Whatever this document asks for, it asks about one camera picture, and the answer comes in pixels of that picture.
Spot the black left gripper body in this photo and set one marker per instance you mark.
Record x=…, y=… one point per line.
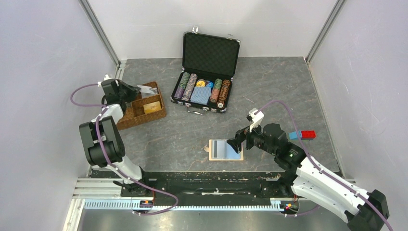
x=123, y=92

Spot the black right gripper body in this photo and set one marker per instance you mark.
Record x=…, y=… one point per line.
x=254, y=138

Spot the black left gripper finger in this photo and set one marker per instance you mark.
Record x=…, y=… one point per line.
x=129, y=88
x=131, y=96

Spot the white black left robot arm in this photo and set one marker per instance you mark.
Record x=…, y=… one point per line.
x=102, y=143

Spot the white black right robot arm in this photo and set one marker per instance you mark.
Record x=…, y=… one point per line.
x=304, y=176

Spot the gold card in basket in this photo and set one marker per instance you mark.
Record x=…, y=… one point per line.
x=152, y=107

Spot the blue playing card deck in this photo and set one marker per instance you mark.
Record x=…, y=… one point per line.
x=201, y=95

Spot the brown woven divided basket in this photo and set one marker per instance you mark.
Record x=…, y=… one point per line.
x=134, y=114

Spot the blue toy brick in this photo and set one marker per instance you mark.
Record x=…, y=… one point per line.
x=295, y=135

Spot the purple green chip stack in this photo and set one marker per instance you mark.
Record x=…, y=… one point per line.
x=182, y=85

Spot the red toy brick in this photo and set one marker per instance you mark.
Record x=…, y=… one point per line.
x=308, y=134

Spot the red green chip stack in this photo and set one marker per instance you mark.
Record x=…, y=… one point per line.
x=216, y=90

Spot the purple grey chip stack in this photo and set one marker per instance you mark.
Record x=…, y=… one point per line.
x=189, y=87

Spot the brown orange chip stack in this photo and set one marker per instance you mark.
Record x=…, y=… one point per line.
x=223, y=93

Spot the yellow dealer button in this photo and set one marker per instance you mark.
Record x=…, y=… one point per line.
x=201, y=83

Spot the blue dealer button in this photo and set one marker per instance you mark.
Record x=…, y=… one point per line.
x=209, y=84

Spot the black poker chip case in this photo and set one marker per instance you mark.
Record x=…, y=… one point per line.
x=209, y=57

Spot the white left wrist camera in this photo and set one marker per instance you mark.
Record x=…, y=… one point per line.
x=107, y=79

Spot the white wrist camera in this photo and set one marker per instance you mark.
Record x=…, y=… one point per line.
x=107, y=79
x=255, y=117

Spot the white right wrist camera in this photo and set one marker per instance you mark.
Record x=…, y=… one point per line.
x=255, y=117

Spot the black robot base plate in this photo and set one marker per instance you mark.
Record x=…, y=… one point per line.
x=220, y=188

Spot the left aluminium frame post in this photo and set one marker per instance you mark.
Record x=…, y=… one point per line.
x=99, y=30

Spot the aluminium frame post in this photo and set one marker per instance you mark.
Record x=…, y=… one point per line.
x=324, y=30
x=99, y=30

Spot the white slotted cable duct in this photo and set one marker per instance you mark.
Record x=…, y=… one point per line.
x=139, y=205

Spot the right aluminium frame post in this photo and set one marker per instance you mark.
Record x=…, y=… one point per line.
x=324, y=30

